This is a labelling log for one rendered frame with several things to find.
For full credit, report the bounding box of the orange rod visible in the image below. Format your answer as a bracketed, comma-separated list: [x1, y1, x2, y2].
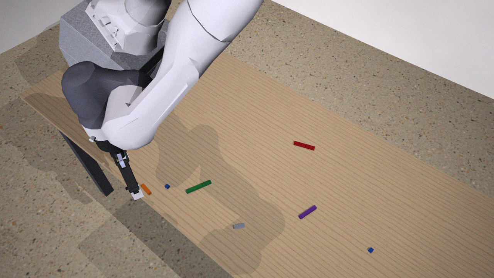
[141, 184, 151, 195]

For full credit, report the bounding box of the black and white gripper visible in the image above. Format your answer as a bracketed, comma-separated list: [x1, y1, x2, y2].
[95, 140, 144, 200]

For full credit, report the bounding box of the purple rod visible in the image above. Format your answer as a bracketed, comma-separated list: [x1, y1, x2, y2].
[299, 205, 317, 219]

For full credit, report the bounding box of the green rod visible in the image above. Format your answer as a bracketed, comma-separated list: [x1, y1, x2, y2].
[186, 180, 211, 194]

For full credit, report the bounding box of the red rod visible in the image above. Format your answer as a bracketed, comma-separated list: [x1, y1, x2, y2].
[294, 141, 315, 151]

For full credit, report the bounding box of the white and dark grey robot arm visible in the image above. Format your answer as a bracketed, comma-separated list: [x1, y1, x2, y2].
[61, 0, 264, 150]

